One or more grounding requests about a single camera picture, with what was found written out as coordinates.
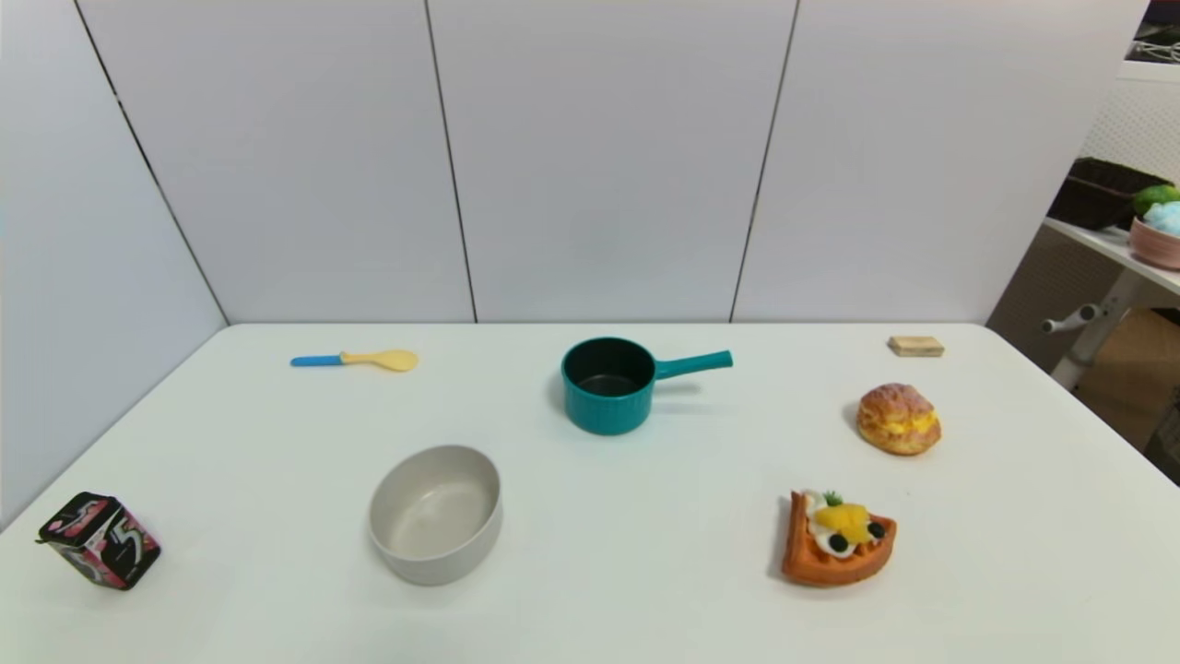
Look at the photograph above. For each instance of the triangle waffle bread with fruit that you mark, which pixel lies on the triangle waffle bread with fruit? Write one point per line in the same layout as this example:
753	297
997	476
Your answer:
834	544

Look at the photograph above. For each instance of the cream puff bread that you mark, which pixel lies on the cream puff bread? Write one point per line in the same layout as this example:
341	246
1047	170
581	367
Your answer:
898	420

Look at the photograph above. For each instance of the grey round bowl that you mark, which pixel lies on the grey round bowl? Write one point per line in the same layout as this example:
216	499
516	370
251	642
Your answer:
436	515

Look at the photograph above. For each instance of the small wooden block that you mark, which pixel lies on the small wooden block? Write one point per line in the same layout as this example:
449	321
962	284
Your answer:
915	346

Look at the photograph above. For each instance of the white side table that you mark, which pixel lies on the white side table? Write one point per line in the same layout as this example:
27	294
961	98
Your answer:
1106	295

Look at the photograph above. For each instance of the dark woven basket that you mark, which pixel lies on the dark woven basket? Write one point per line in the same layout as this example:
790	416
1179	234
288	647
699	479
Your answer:
1092	192

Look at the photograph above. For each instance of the black pink gum box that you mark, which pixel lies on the black pink gum box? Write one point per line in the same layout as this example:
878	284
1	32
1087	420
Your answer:
100	540

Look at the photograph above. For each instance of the brown cardboard box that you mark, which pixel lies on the brown cardboard box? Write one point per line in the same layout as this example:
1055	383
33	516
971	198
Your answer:
1134	364

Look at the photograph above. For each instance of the pink bowl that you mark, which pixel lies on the pink bowl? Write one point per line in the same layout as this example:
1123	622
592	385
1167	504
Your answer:
1152	246

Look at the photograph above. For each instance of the green round fruit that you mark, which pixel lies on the green round fruit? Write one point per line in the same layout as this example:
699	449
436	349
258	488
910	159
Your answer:
1155	195

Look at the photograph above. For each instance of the light blue fluffy item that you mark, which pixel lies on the light blue fluffy item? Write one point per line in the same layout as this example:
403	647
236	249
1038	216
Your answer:
1165	219

